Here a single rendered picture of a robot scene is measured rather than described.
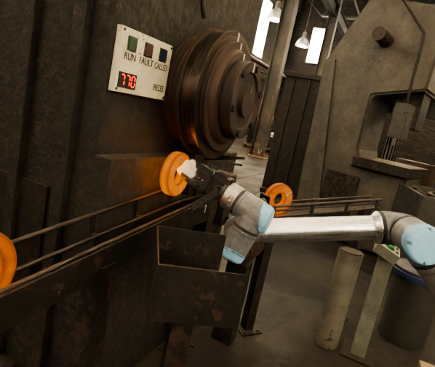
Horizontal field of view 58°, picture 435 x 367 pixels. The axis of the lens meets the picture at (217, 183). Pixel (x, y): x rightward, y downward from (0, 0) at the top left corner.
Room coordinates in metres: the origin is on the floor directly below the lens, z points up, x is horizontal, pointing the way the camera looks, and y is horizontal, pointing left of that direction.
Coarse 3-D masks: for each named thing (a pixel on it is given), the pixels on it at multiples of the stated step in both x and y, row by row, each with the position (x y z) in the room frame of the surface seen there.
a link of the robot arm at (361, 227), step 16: (272, 224) 1.31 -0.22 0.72; (288, 224) 1.31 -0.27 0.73; (304, 224) 1.31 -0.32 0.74; (320, 224) 1.30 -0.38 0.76; (336, 224) 1.30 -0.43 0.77; (352, 224) 1.30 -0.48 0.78; (368, 224) 1.30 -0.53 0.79; (384, 224) 1.29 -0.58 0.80; (256, 240) 1.30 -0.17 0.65; (272, 240) 1.31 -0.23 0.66; (288, 240) 1.31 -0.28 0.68; (304, 240) 1.31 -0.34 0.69; (320, 240) 1.31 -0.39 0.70; (336, 240) 1.32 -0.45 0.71; (384, 240) 1.29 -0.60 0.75
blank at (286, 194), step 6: (270, 186) 1.84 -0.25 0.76; (276, 186) 1.82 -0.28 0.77; (282, 186) 1.84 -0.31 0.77; (288, 186) 1.86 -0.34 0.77; (270, 192) 1.81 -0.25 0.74; (276, 192) 1.83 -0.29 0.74; (282, 192) 1.84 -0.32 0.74; (288, 192) 1.86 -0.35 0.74; (282, 198) 1.88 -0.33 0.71; (288, 198) 1.87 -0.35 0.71; (270, 204) 1.82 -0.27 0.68; (276, 204) 1.87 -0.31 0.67; (282, 204) 1.86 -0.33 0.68; (288, 204) 1.87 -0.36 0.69
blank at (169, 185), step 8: (176, 152) 1.31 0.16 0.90; (168, 160) 1.27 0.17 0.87; (176, 160) 1.28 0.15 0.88; (184, 160) 1.33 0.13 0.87; (168, 168) 1.25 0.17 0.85; (176, 168) 1.29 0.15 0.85; (160, 176) 1.26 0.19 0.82; (168, 176) 1.25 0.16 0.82; (176, 176) 1.36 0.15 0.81; (160, 184) 1.27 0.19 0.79; (168, 184) 1.26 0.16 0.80; (176, 184) 1.31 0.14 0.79; (184, 184) 1.36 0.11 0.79; (168, 192) 1.27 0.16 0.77; (176, 192) 1.31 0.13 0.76
